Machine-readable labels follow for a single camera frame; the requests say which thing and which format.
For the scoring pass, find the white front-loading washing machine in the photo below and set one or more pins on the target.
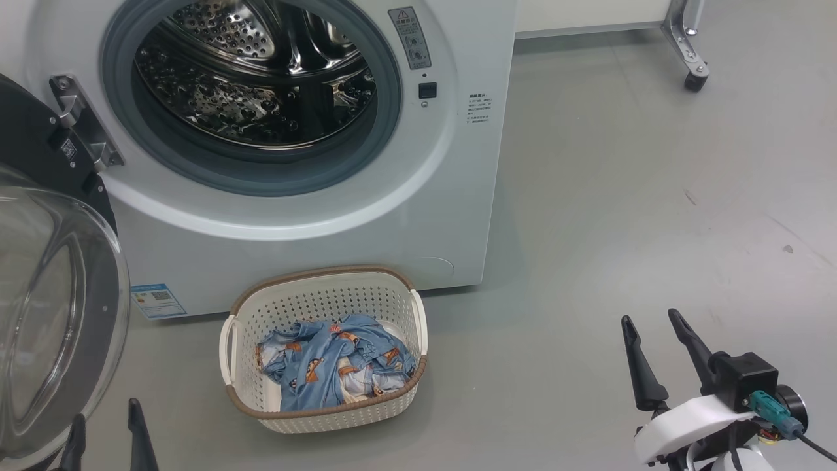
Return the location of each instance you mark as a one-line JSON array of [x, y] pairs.
[[405, 196]]

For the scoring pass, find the blue printed pyjama trousers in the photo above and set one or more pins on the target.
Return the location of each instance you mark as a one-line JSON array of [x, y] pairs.
[[386, 360]]

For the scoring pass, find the white perforated laundry basket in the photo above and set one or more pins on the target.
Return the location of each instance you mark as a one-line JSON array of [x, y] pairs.
[[327, 422]]

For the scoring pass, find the grey warning sticker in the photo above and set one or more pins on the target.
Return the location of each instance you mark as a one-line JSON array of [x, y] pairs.
[[410, 39]]

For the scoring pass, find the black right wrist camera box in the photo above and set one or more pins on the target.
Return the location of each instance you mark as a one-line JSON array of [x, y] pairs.
[[745, 379]]

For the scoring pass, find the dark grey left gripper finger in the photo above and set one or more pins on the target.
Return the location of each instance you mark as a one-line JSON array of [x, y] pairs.
[[73, 445], [140, 438]]

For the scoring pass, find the blue energy label sticker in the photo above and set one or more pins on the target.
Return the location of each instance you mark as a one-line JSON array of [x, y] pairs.
[[158, 301]]

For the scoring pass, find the blue printed pyjama top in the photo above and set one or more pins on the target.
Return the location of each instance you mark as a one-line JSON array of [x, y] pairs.
[[307, 373]]

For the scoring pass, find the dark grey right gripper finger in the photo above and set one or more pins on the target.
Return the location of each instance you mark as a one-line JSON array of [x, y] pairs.
[[644, 379], [693, 347]]

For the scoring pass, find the washing machine glass door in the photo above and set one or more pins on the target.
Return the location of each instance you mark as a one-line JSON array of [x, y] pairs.
[[26, 124]]

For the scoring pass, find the metal panel leg with caster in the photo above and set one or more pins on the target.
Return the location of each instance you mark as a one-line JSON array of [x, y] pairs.
[[686, 39]]

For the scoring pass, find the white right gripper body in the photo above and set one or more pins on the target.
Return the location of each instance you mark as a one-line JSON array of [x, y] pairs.
[[693, 422]]

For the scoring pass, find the white partition panel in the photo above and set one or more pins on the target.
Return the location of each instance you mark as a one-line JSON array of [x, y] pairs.
[[588, 13]]

